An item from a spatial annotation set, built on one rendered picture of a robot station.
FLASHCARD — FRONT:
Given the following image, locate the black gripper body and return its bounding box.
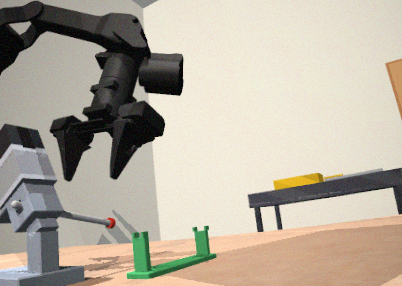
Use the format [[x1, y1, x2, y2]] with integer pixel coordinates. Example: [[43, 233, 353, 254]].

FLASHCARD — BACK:
[[50, 77, 165, 145]]

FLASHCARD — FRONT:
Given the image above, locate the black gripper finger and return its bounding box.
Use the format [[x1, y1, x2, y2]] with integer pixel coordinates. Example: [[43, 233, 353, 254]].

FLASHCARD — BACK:
[[53, 130, 91, 182], [109, 119, 155, 179]]

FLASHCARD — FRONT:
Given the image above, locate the grey tapered pin with dark red cap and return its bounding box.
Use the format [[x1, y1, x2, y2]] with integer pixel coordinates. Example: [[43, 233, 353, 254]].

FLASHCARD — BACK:
[[11, 201, 116, 228]]

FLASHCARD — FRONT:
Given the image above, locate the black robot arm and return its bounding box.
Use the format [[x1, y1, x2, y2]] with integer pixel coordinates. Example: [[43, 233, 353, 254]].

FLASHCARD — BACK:
[[0, 1, 184, 96]]

